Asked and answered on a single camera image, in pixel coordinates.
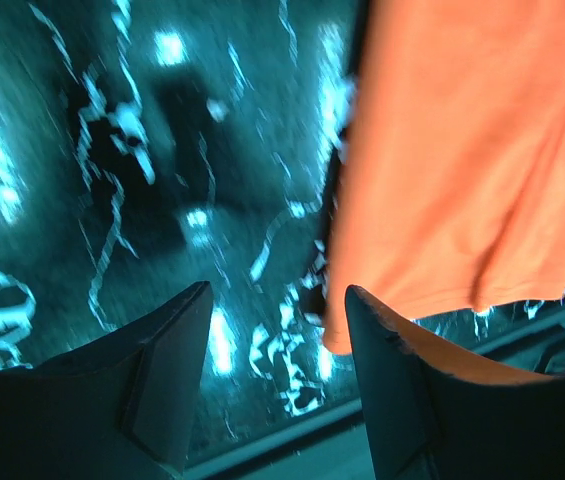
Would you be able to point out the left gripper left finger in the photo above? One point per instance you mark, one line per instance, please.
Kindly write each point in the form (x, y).
(119, 407)

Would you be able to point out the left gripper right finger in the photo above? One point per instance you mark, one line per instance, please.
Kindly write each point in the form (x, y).
(435, 410)

